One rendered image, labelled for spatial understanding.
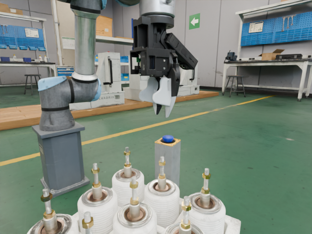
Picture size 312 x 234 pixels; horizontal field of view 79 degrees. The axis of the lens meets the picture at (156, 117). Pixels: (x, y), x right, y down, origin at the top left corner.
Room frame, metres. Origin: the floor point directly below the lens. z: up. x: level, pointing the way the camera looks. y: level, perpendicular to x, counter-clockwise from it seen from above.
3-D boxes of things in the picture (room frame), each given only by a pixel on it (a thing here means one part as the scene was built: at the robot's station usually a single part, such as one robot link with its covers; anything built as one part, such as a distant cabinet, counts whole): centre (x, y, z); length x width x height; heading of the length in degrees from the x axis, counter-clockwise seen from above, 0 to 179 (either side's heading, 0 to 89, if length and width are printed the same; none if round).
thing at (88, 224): (0.25, 0.11, 0.32); 0.02 x 0.02 x 0.01; 81
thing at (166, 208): (0.46, -0.02, 0.16); 0.10 x 0.10 x 0.18
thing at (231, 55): (4.56, -1.72, 0.87); 0.41 x 0.17 x 0.25; 132
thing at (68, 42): (6.31, 2.66, 1.38); 0.49 x 0.02 x 0.35; 132
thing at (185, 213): (0.29, -0.05, 0.30); 0.01 x 0.01 x 0.08
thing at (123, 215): (0.36, 0.05, 0.25); 0.08 x 0.08 x 0.01
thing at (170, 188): (0.46, -0.02, 0.25); 0.08 x 0.08 x 0.01
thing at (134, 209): (0.36, 0.05, 0.26); 0.02 x 0.02 x 0.03
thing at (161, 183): (0.46, -0.02, 0.26); 0.02 x 0.02 x 0.03
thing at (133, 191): (0.36, 0.05, 0.30); 0.01 x 0.01 x 0.08
